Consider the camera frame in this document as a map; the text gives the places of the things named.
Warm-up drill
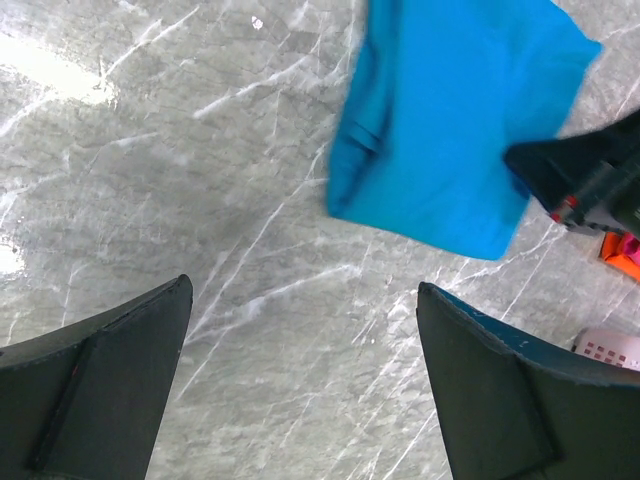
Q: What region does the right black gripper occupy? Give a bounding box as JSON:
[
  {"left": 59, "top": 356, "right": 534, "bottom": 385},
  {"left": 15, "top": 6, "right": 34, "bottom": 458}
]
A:
[{"left": 503, "top": 112, "right": 639, "bottom": 236}]

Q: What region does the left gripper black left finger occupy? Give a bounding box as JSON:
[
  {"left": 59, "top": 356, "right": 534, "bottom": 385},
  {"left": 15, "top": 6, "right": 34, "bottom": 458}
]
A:
[{"left": 1, "top": 275, "right": 193, "bottom": 479}]

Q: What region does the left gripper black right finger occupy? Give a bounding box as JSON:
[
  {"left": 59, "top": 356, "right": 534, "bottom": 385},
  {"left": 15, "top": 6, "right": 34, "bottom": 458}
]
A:
[{"left": 416, "top": 283, "right": 639, "bottom": 479}]

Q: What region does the blue t shirt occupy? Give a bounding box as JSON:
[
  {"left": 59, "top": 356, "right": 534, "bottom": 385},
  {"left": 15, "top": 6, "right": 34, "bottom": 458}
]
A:
[{"left": 326, "top": 0, "right": 601, "bottom": 260}]

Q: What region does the orange folded t shirt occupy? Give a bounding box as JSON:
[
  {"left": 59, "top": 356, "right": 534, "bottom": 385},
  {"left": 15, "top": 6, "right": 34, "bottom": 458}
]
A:
[{"left": 599, "top": 233, "right": 640, "bottom": 282}]

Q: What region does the magenta folded t shirt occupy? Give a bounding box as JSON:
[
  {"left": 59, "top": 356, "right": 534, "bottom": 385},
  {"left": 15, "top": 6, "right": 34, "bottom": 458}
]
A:
[{"left": 619, "top": 234, "right": 640, "bottom": 265}]

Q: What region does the white plastic laundry basket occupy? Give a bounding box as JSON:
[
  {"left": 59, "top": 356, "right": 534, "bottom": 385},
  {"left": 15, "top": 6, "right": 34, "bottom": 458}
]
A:
[{"left": 571, "top": 328, "right": 640, "bottom": 371}]

